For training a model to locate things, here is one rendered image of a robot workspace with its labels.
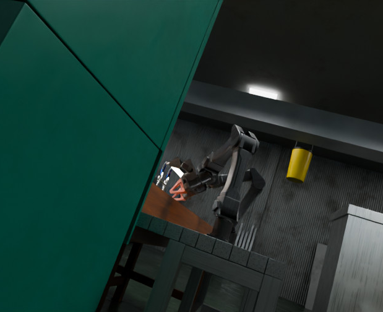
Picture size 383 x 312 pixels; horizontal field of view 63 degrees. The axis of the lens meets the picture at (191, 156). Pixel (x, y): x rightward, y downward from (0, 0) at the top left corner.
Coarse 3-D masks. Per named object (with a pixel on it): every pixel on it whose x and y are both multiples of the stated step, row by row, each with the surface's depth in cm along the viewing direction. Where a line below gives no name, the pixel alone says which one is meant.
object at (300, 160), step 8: (296, 152) 715; (304, 152) 708; (312, 152) 717; (296, 160) 708; (304, 160) 704; (288, 168) 721; (296, 168) 702; (304, 168) 703; (288, 176) 708; (296, 176) 697; (304, 176) 704
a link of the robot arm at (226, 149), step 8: (232, 128) 127; (240, 128) 125; (232, 136) 124; (240, 136) 118; (224, 144) 135; (232, 144) 120; (256, 144) 120; (216, 152) 139; (224, 152) 133; (232, 152) 132; (216, 160) 137; (224, 160) 136; (216, 168) 141
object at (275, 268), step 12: (144, 216) 85; (144, 228) 84; (156, 228) 83; (168, 228) 83; (180, 228) 82; (180, 240) 81; (192, 240) 81; (204, 240) 80; (216, 240) 80; (216, 252) 79; (228, 252) 79; (240, 252) 78; (252, 252) 78; (240, 264) 77; (252, 264) 77; (264, 264) 76; (276, 264) 76; (276, 276) 75
